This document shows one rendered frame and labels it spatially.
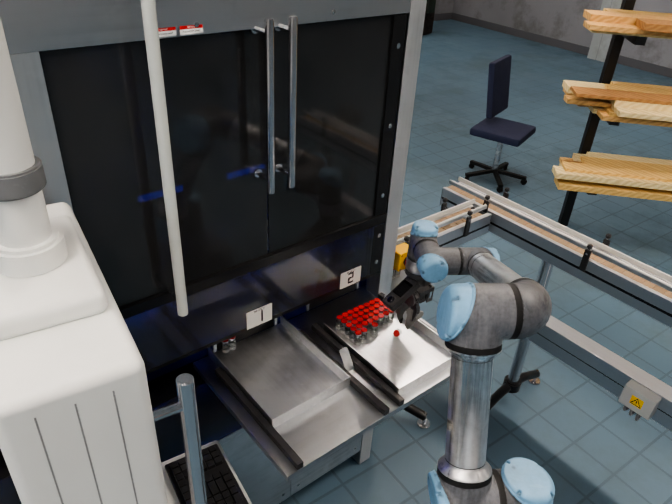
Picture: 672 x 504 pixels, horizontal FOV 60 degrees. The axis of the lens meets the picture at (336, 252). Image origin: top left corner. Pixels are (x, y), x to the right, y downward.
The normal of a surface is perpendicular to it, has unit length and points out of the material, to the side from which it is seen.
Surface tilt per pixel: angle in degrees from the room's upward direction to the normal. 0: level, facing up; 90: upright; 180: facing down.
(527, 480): 8
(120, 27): 90
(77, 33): 90
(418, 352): 0
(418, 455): 0
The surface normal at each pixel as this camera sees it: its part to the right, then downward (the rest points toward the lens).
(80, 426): 0.52, 0.47
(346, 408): 0.05, -0.85
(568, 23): -0.81, 0.28
